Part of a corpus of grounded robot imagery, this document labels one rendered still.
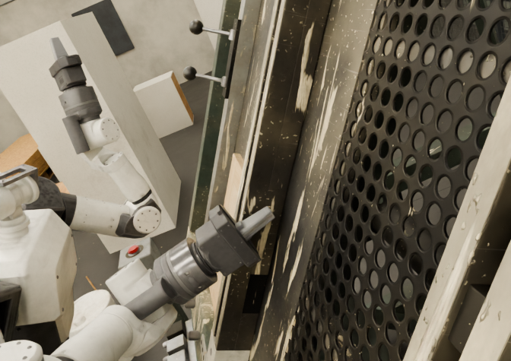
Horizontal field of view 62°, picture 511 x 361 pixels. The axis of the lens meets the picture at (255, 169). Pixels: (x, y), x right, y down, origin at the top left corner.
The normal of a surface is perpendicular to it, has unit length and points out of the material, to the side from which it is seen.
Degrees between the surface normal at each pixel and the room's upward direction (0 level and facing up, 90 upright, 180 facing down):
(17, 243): 23
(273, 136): 90
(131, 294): 68
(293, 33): 90
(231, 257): 90
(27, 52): 90
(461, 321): 57
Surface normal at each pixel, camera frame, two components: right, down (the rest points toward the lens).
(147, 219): 0.51, 0.20
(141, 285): 0.00, 0.05
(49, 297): 0.84, 0.13
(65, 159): 0.11, 0.40
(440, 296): -0.96, -0.10
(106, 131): 0.85, -0.22
